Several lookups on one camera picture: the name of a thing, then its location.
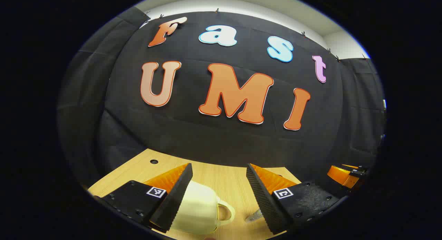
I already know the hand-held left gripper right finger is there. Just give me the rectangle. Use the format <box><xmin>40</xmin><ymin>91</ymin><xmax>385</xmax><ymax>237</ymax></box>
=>
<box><xmin>246</xmin><ymin>163</ymin><xmax>350</xmax><ymax>235</ymax></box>

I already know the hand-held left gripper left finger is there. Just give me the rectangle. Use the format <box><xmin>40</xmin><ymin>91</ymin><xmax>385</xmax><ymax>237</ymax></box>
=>
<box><xmin>93</xmin><ymin>163</ymin><xmax>194</xmax><ymax>233</ymax></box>

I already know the green white skin care tube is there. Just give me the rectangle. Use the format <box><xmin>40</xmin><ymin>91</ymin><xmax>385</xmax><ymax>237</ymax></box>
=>
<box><xmin>244</xmin><ymin>209</ymin><xmax>265</xmax><ymax>222</ymax></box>

